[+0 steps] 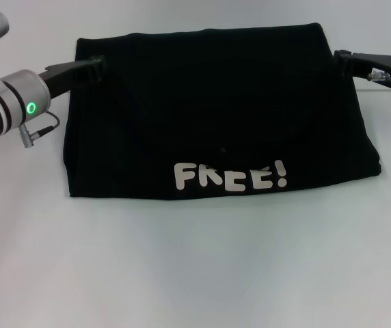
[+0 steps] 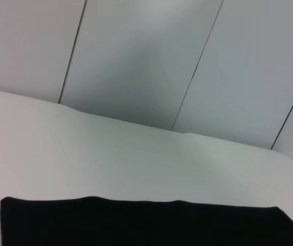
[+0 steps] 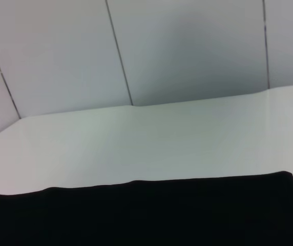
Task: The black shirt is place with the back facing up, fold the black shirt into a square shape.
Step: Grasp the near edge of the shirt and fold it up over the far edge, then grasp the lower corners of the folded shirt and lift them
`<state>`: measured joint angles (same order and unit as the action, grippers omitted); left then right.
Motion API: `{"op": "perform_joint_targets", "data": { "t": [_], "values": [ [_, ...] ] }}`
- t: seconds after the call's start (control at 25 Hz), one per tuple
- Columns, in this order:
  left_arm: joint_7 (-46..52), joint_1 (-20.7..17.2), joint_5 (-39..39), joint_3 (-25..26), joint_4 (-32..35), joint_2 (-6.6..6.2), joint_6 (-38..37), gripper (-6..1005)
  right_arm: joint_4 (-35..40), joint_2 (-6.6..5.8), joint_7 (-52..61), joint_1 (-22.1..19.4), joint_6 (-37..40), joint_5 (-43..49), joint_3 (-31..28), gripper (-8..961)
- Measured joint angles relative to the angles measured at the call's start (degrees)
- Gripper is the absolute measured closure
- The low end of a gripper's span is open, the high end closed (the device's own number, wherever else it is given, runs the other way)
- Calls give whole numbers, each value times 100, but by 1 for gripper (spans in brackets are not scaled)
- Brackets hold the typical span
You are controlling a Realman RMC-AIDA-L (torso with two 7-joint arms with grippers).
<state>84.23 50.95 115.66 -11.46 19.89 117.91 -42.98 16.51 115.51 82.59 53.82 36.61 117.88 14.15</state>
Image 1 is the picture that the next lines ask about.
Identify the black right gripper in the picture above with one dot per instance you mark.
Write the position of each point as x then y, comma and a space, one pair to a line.
376, 63

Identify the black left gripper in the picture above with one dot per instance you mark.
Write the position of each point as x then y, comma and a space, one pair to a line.
62, 77

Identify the black t-shirt with white print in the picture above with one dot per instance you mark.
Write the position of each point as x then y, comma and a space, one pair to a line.
216, 119

